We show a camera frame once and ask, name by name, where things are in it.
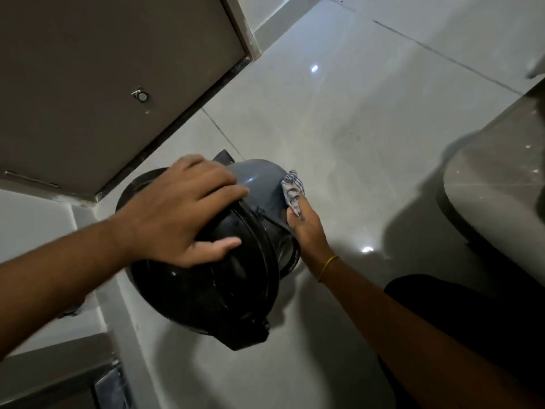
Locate person's right hand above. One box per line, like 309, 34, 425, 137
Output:
286, 195, 338, 271

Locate person's left hand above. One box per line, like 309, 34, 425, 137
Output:
114, 154, 250, 269

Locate white patterned cleaning cloth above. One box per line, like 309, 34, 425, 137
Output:
280, 170, 306, 220

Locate black and grey motorcycle helmet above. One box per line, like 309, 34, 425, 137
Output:
115, 150, 305, 352

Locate person's left forearm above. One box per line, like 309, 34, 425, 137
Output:
0, 215, 130, 358

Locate person's right forearm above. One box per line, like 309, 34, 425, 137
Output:
317, 255, 545, 409

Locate yellow thread wristband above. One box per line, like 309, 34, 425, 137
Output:
317, 254, 340, 283

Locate brown door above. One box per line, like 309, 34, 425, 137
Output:
0, 0, 248, 197

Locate grey stone counter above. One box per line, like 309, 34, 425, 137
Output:
436, 78, 545, 290

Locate person's black trousers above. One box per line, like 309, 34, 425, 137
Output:
378, 274, 545, 409

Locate beige door frame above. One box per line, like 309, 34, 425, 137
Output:
219, 0, 263, 61

